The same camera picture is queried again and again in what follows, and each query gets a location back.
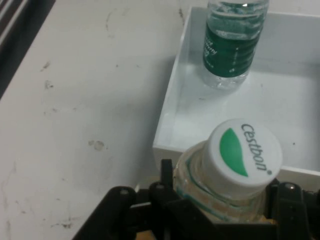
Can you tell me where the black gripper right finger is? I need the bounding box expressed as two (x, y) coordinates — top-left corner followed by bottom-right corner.
(264, 178), (320, 240)

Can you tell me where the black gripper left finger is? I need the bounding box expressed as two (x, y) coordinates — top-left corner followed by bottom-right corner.
(72, 158), (216, 240)

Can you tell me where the water bottle green label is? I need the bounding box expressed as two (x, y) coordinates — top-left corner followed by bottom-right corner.
(201, 0), (270, 91)
(173, 118), (283, 223)

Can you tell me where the white ByteDance cardboard box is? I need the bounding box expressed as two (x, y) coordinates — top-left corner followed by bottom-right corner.
(152, 6), (320, 191)

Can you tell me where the horizontal aluminium frame rail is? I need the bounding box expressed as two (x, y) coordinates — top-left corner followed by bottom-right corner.
(0, 0), (33, 58)

